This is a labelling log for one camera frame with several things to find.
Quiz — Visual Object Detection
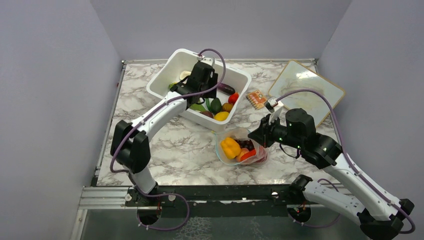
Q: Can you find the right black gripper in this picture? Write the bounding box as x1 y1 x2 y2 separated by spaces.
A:
248 113 304 150

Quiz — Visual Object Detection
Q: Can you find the purple grape bunch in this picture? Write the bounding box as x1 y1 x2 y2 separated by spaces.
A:
235 139 255 151

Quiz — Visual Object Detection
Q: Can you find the orange carrot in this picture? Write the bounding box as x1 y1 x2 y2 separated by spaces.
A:
241 149 257 162

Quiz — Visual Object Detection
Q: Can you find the peach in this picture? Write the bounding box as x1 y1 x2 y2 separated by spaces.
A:
235 148 250 162

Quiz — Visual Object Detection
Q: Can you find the clear zip top bag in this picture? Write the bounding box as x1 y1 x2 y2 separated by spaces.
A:
214 127 268 166

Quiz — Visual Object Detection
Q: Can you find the orange bell pepper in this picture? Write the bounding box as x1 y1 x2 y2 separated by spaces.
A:
220 137 241 160

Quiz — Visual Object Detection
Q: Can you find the red apple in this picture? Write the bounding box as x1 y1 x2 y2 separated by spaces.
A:
253 146 268 165

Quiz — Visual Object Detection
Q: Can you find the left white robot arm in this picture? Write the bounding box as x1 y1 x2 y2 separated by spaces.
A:
110 57 218 206

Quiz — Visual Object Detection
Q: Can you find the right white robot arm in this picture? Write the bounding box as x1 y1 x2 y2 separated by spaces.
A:
248 108 414 240

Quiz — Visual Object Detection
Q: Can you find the yellow lemon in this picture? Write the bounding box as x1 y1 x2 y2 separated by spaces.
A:
213 111 230 122

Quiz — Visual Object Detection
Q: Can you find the small orange fruit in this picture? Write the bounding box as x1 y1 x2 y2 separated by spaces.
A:
221 102 234 113

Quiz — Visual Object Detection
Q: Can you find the red strawberry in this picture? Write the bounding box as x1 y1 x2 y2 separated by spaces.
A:
227 92 239 105

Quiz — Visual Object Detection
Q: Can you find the white plastic bin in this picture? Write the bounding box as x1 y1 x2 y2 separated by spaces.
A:
146 48 252 133

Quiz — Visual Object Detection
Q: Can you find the green avocado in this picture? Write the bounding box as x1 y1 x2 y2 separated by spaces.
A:
209 98 222 115

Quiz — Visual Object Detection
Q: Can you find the dark purple passion fruit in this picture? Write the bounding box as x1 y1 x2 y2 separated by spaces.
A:
200 111 214 119

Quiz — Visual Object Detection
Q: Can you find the dark eggplant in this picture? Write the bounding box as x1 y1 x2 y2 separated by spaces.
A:
217 82 236 96

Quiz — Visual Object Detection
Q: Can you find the green chili pepper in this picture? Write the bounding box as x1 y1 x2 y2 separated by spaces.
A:
205 98 211 112

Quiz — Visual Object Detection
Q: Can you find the green leaf vegetable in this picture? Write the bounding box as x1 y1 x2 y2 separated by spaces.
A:
189 104 207 113

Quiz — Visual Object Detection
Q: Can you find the wood framed whiteboard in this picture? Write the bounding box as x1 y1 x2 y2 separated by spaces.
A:
268 60 346 127

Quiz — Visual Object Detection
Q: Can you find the brown mushroom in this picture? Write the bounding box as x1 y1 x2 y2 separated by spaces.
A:
179 70 192 80

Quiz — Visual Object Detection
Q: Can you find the yellow banana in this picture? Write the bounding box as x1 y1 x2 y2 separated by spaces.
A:
168 82 177 90

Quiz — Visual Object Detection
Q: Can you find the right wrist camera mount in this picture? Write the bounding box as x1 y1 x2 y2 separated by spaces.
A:
264 96 284 125

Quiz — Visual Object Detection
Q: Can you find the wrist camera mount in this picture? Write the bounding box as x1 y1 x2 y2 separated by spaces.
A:
264 96 284 125
197 55 215 68

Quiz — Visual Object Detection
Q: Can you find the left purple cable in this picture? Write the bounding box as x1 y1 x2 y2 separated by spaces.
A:
109 48 227 232

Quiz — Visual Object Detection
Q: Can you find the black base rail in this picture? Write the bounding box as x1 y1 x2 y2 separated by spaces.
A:
124 184 310 218

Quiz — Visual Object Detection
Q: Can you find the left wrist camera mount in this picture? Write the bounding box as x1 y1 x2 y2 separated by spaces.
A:
197 55 215 68

